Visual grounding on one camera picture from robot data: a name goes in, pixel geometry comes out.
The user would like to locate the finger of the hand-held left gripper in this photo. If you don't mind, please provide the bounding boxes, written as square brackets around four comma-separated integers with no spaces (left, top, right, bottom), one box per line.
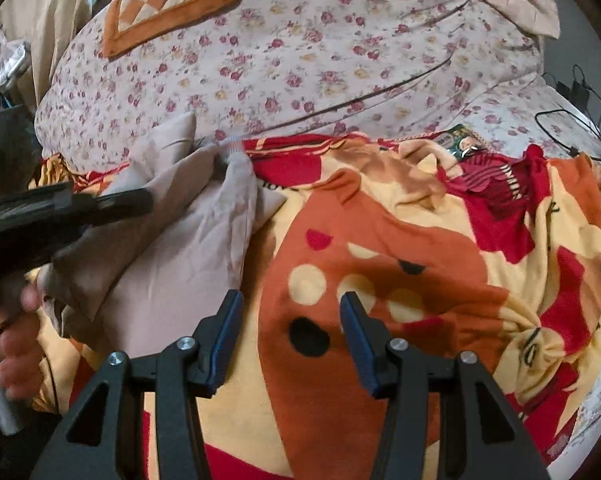
[73,187,154,226]

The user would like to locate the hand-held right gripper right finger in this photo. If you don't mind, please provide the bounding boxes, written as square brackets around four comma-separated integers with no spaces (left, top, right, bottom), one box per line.
[339,291,551,480]

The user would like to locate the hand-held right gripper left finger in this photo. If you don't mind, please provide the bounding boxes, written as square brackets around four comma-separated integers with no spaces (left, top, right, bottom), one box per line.
[30,289,244,480]

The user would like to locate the beige garment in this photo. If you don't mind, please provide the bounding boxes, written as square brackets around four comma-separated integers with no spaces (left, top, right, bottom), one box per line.
[38,110,288,361]

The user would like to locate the person's left hand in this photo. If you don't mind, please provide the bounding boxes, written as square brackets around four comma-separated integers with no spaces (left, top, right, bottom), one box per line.
[0,280,46,403]

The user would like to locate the red yellow printed blanket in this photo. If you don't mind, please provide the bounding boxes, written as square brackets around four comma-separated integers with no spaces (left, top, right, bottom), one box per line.
[28,132,601,480]

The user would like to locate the clear plastic bag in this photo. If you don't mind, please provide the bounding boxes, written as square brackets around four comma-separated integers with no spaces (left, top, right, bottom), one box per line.
[0,30,32,92]

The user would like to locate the red lettered cloth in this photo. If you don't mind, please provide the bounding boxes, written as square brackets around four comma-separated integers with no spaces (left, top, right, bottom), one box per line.
[448,144,554,263]

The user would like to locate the beige curtain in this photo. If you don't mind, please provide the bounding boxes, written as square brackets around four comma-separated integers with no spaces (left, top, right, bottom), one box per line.
[0,0,111,106]

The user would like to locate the green printed packet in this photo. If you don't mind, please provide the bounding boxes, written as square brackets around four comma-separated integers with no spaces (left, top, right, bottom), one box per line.
[443,124,489,162]

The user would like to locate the floral quilt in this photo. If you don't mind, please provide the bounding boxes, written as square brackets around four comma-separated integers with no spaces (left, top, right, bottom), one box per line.
[34,0,544,173]

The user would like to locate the black charger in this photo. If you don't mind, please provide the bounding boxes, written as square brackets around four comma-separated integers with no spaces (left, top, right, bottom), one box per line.
[569,79,590,107]

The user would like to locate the black cable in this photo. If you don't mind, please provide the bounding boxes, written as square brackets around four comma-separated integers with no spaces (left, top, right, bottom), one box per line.
[535,65,601,166]

